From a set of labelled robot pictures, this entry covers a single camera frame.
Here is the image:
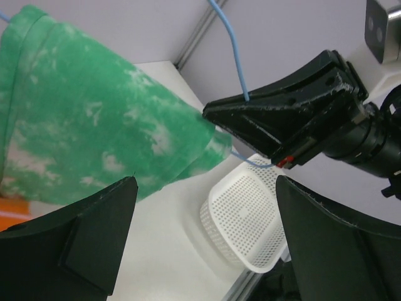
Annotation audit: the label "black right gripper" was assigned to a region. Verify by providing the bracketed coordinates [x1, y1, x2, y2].
[202, 50, 368, 169]

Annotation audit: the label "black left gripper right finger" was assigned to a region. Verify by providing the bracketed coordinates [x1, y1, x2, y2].
[276, 176, 400, 300]

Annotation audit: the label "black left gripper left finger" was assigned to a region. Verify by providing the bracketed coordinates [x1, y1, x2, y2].
[1, 176, 138, 300]

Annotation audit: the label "green white patterned trousers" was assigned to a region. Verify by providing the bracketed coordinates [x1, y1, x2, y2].
[1, 5, 232, 205]

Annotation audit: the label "blue wire hanger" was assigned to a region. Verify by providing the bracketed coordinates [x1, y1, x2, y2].
[1, 1, 274, 169]

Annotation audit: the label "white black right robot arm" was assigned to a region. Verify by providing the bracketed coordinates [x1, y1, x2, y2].
[202, 50, 400, 198]

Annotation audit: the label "orange trousers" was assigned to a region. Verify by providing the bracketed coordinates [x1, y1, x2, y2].
[0, 198, 32, 231]

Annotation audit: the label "white perforated plastic basket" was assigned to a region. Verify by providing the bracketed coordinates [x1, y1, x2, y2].
[200, 154, 287, 273]

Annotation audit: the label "aluminium rail frame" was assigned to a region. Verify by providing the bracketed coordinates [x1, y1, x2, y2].
[222, 248, 291, 301]

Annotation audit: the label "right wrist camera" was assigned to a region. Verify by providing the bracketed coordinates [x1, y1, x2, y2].
[365, 0, 400, 65]

